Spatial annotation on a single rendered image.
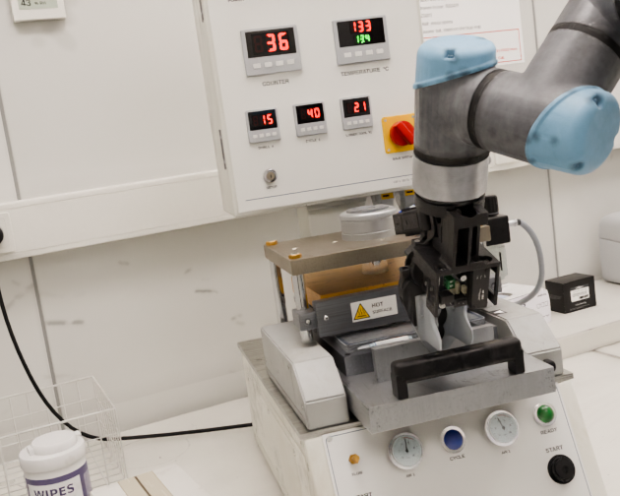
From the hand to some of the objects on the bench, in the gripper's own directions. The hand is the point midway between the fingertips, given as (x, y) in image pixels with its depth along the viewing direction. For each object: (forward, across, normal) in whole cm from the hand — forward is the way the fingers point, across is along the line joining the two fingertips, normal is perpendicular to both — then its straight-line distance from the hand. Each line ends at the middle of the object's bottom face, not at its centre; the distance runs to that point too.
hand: (435, 342), depth 94 cm
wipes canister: (+33, -47, +16) cm, 59 cm away
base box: (+30, +2, +9) cm, 32 cm away
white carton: (+42, +39, +56) cm, 80 cm away
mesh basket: (+41, -53, +38) cm, 77 cm away
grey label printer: (+46, +89, +65) cm, 119 cm away
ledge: (+48, +59, +58) cm, 96 cm away
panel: (+20, 0, -16) cm, 26 cm away
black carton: (+44, +60, +60) cm, 96 cm away
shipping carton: (+28, -34, +3) cm, 45 cm away
